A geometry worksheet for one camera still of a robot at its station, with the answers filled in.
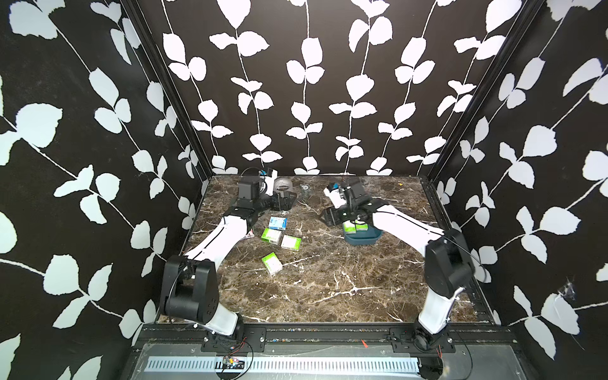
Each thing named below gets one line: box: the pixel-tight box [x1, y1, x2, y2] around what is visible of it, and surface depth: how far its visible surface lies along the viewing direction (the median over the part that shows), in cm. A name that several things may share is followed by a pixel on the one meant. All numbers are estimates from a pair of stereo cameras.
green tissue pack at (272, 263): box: [261, 251, 284, 276], surface depth 90 cm
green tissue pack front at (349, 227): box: [343, 220, 357, 234], surface depth 100 cm
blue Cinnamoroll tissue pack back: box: [268, 216, 289, 231], surface depth 103 cm
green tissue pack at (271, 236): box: [261, 228, 283, 246], surface depth 97 cm
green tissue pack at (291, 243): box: [280, 235, 302, 251], surface depth 97 cm
